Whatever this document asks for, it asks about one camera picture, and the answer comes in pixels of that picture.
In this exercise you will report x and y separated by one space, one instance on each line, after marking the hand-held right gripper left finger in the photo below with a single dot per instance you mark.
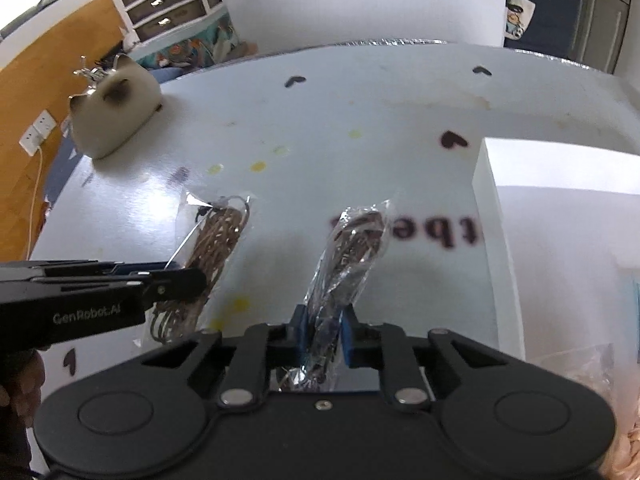
298 327

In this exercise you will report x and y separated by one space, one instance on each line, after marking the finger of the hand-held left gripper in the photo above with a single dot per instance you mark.
175 285

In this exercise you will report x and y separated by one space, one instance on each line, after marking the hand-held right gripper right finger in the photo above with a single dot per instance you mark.
350 337

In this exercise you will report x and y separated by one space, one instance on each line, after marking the white box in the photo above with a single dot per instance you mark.
550 165

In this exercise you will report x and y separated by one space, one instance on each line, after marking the person's left hand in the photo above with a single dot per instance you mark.
25 385

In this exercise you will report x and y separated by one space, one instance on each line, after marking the cream cat plush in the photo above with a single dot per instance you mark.
115 120

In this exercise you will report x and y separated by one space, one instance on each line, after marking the clear plastic bag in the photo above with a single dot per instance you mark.
575 375

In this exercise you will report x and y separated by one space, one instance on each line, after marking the teal printed cloth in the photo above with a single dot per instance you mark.
200 47

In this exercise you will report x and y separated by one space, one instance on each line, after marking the white plastic drawer unit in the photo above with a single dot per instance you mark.
170 0

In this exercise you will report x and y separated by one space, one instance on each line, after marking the pink cloth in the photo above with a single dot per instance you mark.
627 450

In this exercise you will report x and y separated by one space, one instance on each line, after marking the printed tote bag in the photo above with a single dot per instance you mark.
520 15

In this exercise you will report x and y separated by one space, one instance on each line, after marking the grey cabinet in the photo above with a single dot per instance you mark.
602 25

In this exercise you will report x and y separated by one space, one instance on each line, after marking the white wall socket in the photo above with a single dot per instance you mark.
37 132

